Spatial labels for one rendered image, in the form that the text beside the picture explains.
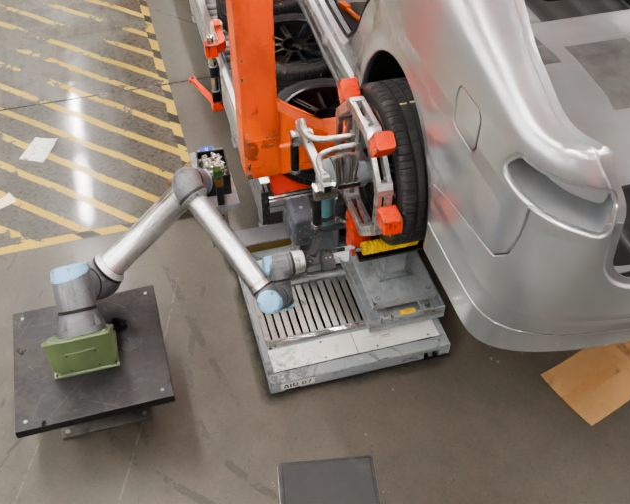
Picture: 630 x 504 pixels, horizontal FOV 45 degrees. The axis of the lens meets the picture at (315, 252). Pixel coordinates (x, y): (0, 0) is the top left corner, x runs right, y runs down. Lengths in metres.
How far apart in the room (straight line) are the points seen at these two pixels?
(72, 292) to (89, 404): 0.44
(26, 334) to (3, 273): 0.77
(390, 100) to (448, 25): 0.55
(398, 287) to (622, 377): 1.06
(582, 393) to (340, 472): 1.25
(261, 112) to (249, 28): 0.40
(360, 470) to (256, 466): 0.56
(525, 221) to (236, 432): 1.65
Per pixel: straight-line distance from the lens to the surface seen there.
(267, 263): 2.96
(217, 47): 4.56
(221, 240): 2.88
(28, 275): 4.07
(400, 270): 3.54
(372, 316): 3.46
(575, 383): 3.59
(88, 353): 3.12
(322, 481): 2.80
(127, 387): 3.13
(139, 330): 3.29
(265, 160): 3.49
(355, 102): 2.98
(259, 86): 3.26
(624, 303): 2.41
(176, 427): 3.35
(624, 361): 3.74
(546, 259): 2.23
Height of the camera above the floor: 2.83
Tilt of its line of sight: 46 degrees down
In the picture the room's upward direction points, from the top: straight up
